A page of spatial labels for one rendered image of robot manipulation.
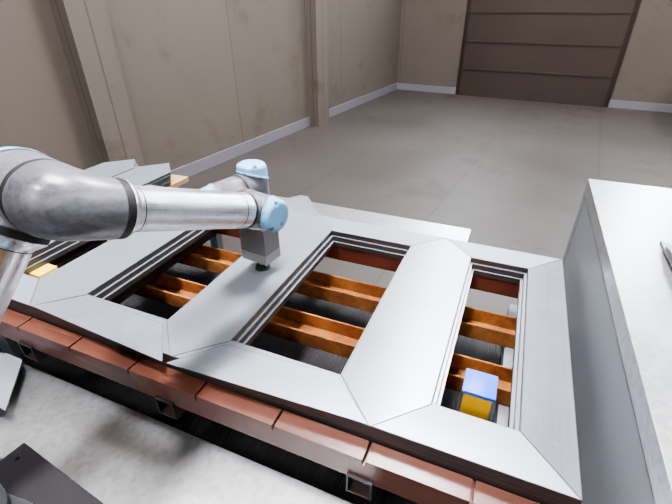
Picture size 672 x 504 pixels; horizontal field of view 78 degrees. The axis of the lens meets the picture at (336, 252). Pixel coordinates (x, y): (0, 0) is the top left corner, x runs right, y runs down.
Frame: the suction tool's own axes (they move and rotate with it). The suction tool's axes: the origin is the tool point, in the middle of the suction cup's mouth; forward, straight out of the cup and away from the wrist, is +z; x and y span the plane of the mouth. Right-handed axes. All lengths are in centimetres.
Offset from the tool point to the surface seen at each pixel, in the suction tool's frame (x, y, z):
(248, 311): 17.1, -9.3, -1.0
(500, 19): -764, 98, -42
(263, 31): -343, 270, -39
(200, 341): 30.5, -7.0, -1.0
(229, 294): 14.2, -0.5, -1.0
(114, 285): 24.9, 31.9, 1.0
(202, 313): 23.2, -0.1, -1.0
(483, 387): 15, -64, -3
